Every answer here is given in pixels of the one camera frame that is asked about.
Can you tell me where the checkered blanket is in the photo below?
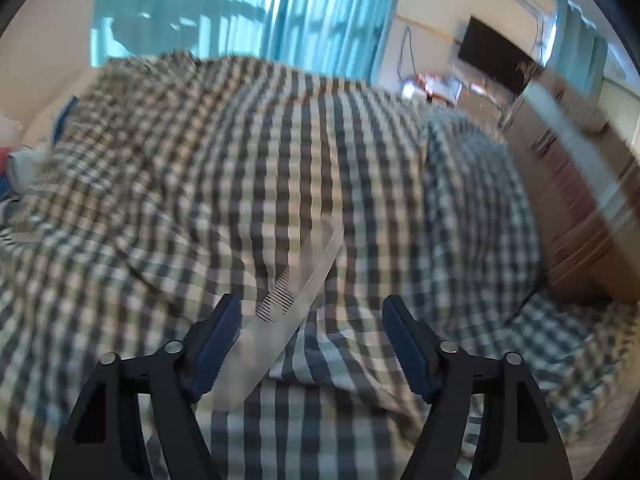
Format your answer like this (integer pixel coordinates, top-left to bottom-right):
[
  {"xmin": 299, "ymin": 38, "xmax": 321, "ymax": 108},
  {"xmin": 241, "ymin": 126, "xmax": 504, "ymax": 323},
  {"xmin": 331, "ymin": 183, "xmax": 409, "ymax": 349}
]
[{"xmin": 0, "ymin": 52, "xmax": 640, "ymax": 480}]

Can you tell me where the blue white garment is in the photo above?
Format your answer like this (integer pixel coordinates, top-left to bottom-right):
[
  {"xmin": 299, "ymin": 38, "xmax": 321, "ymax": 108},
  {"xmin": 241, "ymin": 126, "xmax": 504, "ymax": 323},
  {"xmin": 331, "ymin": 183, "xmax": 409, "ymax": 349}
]
[{"xmin": 0, "ymin": 96, "xmax": 82, "ymax": 202}]

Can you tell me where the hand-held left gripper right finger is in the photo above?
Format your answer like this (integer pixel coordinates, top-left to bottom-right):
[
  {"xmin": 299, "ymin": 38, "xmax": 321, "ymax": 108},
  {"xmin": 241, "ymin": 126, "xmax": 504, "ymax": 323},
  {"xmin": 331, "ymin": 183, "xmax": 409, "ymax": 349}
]
[{"xmin": 381, "ymin": 294, "xmax": 576, "ymax": 480}]

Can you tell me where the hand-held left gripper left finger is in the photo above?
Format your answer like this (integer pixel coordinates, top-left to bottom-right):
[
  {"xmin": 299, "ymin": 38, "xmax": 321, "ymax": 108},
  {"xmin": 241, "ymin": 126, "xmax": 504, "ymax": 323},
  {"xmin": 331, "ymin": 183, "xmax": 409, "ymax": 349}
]
[{"xmin": 47, "ymin": 292, "xmax": 244, "ymax": 480}]

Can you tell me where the narrow teal curtain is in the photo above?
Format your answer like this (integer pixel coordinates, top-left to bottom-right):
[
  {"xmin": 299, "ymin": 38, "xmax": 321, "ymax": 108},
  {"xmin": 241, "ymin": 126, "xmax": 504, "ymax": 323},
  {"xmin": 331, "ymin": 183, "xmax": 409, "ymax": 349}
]
[{"xmin": 547, "ymin": 0, "xmax": 609, "ymax": 97}]

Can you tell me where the pink plastic bag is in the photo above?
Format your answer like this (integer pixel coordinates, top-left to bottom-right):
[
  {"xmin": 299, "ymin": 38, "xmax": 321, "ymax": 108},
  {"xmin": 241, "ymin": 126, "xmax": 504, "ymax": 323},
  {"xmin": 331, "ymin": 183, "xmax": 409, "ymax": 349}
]
[{"xmin": 0, "ymin": 114, "xmax": 24, "ymax": 172}]

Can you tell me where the hanging wall cable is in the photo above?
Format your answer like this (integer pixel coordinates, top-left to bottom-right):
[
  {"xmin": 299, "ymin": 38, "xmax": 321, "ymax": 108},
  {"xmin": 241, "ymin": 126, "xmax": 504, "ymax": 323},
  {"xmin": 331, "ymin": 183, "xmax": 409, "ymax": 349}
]
[{"xmin": 397, "ymin": 25, "xmax": 422, "ymax": 82}]

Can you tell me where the teal window curtain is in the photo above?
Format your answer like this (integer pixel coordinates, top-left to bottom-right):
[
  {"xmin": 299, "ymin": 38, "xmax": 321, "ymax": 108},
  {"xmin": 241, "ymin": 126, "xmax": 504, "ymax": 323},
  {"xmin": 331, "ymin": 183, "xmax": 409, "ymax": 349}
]
[{"xmin": 90, "ymin": 0, "xmax": 407, "ymax": 82}]

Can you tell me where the clear plastic comb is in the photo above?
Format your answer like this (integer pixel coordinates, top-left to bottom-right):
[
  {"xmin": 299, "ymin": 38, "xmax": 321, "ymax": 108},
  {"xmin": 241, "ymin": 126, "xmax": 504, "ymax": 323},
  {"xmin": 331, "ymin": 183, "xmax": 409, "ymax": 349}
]
[{"xmin": 200, "ymin": 220, "xmax": 347, "ymax": 412}]

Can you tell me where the black wall television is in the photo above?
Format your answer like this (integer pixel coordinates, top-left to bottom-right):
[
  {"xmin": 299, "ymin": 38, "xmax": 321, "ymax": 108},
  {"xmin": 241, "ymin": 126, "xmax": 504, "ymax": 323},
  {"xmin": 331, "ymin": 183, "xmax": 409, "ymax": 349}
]
[{"xmin": 457, "ymin": 15, "xmax": 547, "ymax": 97}]

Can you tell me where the cardboard box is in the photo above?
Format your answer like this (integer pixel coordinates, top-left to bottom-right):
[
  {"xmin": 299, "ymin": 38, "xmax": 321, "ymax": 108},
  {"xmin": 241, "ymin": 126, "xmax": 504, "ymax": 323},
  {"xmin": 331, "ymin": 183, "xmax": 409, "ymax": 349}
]
[{"xmin": 499, "ymin": 66, "xmax": 640, "ymax": 305}]

